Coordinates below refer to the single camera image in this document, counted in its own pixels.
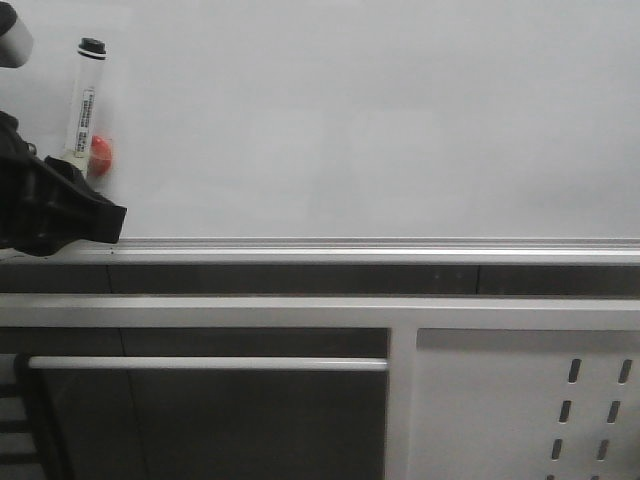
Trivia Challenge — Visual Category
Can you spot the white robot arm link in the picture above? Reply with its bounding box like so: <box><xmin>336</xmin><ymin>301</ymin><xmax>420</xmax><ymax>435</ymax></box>
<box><xmin>0</xmin><ymin>1</ymin><xmax>34</xmax><ymax>69</ymax></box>

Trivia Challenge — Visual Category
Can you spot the black slatted rack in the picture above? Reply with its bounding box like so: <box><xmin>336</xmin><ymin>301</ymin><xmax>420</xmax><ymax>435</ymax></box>
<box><xmin>1</xmin><ymin>354</ymin><xmax>46</xmax><ymax>479</ymax></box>

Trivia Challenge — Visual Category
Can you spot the white whiteboard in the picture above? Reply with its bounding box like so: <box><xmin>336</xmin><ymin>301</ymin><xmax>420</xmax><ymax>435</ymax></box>
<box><xmin>1</xmin><ymin>1</ymin><xmax>639</xmax><ymax>239</ymax></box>

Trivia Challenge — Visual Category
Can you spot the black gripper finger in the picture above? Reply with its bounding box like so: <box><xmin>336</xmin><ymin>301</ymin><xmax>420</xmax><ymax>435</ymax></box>
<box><xmin>44</xmin><ymin>156</ymin><xmax>127</xmax><ymax>244</ymax></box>

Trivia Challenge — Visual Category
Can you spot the red round magnet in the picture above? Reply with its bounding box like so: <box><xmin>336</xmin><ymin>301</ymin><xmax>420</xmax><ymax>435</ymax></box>
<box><xmin>88</xmin><ymin>135</ymin><xmax>113</xmax><ymax>177</ymax></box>

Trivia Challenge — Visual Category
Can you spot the white perforated metal panel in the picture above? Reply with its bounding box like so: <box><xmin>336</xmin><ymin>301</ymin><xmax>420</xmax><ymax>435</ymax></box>
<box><xmin>409</xmin><ymin>329</ymin><xmax>639</xmax><ymax>479</ymax></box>

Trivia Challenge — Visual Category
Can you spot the white whiteboard marker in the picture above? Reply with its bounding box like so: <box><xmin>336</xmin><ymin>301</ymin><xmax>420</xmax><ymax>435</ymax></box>
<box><xmin>62</xmin><ymin>37</ymin><xmax>107</xmax><ymax>177</ymax></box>

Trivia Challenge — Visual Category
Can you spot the white horizontal round bar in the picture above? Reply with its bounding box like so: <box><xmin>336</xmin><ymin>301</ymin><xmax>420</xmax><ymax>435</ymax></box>
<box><xmin>28</xmin><ymin>356</ymin><xmax>388</xmax><ymax>372</ymax></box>

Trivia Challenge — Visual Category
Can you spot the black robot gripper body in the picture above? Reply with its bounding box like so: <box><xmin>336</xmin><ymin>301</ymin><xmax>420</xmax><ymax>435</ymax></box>
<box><xmin>1</xmin><ymin>112</ymin><xmax>70</xmax><ymax>256</ymax></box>

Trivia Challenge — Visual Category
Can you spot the white metal stand frame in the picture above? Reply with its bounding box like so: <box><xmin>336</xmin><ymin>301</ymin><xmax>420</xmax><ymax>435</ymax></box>
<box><xmin>1</xmin><ymin>295</ymin><xmax>639</xmax><ymax>479</ymax></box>

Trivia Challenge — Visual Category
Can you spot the aluminium whiteboard tray rail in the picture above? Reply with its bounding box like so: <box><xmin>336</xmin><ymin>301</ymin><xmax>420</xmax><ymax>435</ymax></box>
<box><xmin>1</xmin><ymin>238</ymin><xmax>639</xmax><ymax>266</ymax></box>

